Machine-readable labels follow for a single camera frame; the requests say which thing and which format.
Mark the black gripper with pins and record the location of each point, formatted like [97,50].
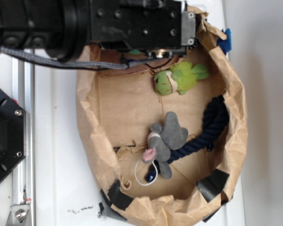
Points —
[159,28]

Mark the green rubber ball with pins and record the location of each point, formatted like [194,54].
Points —
[135,52]

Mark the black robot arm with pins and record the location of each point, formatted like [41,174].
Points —
[63,27]

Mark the green plush frog toy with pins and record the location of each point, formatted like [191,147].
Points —
[180,78]

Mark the blue tape strip right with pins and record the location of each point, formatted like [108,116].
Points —
[225,45]

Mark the brown paper bag bin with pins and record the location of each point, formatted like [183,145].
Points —
[115,110]

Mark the grey plush mouse toy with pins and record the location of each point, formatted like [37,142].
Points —
[162,141]

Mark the dark blue rope toy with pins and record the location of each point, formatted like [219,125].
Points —
[215,119]

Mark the aluminium frame rail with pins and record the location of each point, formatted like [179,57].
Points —
[23,175]

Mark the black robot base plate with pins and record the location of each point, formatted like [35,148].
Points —
[12,140]

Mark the metal corner bracket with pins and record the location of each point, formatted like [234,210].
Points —
[18,215]

